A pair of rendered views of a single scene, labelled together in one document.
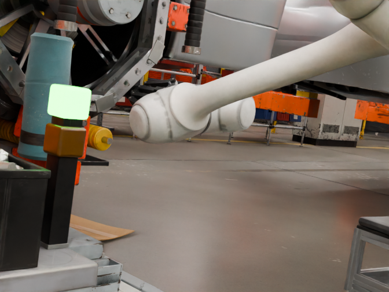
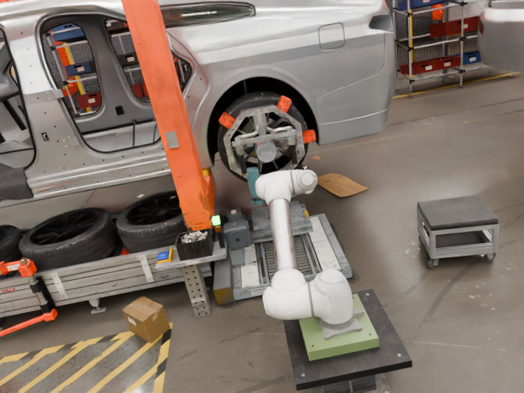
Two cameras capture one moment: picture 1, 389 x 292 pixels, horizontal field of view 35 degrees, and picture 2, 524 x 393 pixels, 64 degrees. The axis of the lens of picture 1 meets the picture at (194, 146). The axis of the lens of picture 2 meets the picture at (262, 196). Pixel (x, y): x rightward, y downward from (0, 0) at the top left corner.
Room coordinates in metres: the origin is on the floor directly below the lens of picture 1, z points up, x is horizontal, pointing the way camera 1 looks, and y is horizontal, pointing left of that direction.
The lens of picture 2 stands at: (-0.53, -1.64, 1.75)
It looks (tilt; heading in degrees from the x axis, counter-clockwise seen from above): 24 degrees down; 46
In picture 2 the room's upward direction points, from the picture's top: 11 degrees counter-clockwise
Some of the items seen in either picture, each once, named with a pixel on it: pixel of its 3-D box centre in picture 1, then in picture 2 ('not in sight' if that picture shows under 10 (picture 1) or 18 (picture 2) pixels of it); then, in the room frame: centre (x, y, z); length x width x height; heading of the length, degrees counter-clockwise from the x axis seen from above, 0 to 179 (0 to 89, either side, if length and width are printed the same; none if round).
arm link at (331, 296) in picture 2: not in sight; (331, 294); (0.68, -0.71, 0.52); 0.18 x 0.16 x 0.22; 130
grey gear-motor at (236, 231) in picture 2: not in sight; (238, 232); (1.20, 0.47, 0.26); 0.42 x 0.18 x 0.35; 46
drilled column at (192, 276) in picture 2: not in sight; (196, 285); (0.64, 0.33, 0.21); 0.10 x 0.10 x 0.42; 46
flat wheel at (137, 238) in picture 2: not in sight; (164, 221); (0.91, 0.97, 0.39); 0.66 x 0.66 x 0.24
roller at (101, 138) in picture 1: (76, 131); not in sight; (1.64, 0.32, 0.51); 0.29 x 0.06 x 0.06; 46
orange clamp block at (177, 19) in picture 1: (171, 16); (308, 136); (1.72, 0.11, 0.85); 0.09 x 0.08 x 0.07; 136
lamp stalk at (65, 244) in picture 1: (61, 168); (219, 232); (0.80, 0.17, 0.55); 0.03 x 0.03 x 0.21; 46
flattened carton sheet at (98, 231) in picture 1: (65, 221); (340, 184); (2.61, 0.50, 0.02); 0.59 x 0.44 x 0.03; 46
